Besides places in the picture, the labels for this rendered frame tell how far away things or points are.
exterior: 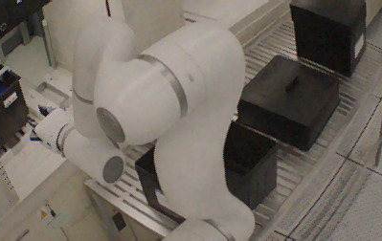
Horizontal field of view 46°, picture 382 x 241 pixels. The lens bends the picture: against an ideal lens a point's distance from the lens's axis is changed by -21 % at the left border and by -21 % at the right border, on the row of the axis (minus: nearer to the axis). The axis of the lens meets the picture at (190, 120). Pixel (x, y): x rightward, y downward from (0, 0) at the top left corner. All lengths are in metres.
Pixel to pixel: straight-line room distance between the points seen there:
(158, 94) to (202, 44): 0.10
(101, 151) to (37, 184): 0.57
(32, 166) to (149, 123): 1.06
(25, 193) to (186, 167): 0.90
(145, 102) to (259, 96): 1.09
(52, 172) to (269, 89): 0.75
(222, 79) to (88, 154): 0.44
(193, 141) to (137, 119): 0.15
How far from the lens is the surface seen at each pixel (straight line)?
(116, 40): 0.73
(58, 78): 1.95
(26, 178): 1.64
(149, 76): 0.65
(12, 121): 1.69
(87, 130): 0.96
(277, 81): 1.77
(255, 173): 1.41
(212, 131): 0.76
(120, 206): 1.60
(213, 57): 0.70
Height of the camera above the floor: 1.93
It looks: 40 degrees down
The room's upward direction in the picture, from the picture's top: 10 degrees counter-clockwise
